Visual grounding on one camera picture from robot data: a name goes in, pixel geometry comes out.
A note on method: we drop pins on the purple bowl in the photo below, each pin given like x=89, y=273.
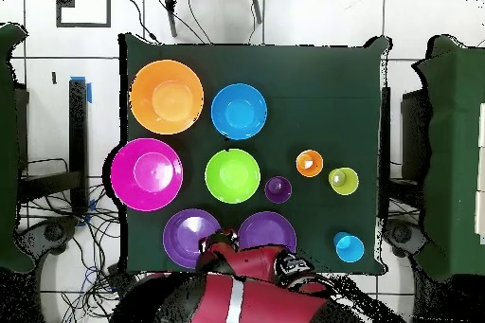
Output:
x=269, y=230
x=182, y=239

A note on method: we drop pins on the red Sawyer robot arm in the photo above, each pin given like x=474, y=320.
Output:
x=265, y=300

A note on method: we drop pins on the green bowl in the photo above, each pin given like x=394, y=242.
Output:
x=232, y=176

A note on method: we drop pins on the purple cup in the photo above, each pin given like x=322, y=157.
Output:
x=278, y=189

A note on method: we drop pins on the blue bowl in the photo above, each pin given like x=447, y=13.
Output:
x=239, y=111

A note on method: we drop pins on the orange cup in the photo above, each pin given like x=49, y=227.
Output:
x=310, y=163

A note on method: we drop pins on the dark green table cloth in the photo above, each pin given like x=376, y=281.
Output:
x=322, y=111

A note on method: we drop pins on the pink bowl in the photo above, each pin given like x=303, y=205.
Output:
x=147, y=174

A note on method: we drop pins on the orange bowl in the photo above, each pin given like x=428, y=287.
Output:
x=166, y=96

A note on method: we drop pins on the yellow cup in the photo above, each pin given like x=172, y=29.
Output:
x=343, y=181

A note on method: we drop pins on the blue cup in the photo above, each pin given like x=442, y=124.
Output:
x=349, y=248

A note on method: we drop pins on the blue tape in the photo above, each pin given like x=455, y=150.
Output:
x=89, y=92

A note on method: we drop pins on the black power adapter box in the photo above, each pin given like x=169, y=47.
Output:
x=119, y=277

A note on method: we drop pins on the green cloth covered table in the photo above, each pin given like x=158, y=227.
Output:
x=7, y=148
x=454, y=148

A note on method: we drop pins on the black table frame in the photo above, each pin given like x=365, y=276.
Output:
x=78, y=141

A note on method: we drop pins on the black square floor frame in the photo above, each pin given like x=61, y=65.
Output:
x=108, y=4

